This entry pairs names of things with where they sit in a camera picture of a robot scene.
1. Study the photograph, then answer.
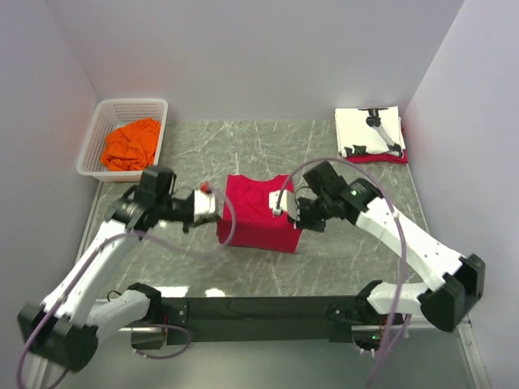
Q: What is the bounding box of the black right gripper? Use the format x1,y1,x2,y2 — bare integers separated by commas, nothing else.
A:
288,193,334,232

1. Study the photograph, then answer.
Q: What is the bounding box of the crimson red t shirt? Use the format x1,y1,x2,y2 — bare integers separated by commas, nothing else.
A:
217,174,302,254

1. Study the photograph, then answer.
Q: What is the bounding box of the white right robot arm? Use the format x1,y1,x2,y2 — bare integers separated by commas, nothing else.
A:
295,159,486,332

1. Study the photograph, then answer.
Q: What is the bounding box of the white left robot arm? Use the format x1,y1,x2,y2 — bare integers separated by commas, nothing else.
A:
18,166,214,372

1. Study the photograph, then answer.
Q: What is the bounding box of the folded red t shirt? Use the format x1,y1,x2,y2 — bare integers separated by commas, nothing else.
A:
344,124,409,165

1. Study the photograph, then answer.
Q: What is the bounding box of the orange t shirt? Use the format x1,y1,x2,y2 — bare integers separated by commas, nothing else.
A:
101,118,161,172

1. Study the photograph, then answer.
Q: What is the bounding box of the white plastic laundry basket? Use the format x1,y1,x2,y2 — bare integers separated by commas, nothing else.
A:
76,98,169,182

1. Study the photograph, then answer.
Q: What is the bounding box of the folded white printed t shirt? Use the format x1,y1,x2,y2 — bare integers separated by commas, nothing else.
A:
335,106,405,160

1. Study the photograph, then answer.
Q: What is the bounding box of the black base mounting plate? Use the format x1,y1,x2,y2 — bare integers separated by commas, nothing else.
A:
132,296,387,343

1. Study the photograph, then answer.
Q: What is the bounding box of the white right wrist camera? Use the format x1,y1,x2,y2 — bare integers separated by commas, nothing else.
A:
268,190,299,220

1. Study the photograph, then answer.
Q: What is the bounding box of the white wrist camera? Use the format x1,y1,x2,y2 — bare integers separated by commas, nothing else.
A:
193,182,219,226
268,190,299,220

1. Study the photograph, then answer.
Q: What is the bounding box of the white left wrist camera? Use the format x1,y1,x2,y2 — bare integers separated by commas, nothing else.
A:
193,182,219,226

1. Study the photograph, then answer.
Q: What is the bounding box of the aluminium extrusion rail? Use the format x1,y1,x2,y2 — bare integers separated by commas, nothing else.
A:
60,321,475,388

